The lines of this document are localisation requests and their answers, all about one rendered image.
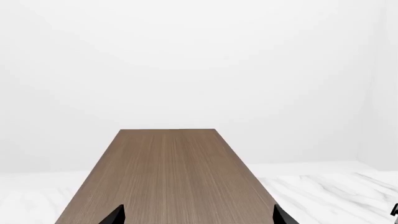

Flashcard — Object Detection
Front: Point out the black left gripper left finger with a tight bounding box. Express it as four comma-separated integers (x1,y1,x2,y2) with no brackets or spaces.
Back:
98,203,126,224

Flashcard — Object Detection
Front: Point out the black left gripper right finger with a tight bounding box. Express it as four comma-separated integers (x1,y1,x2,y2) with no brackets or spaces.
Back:
272,204,300,224

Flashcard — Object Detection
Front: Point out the brown wooden table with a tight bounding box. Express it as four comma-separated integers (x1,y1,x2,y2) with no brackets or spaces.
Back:
54,128,291,224

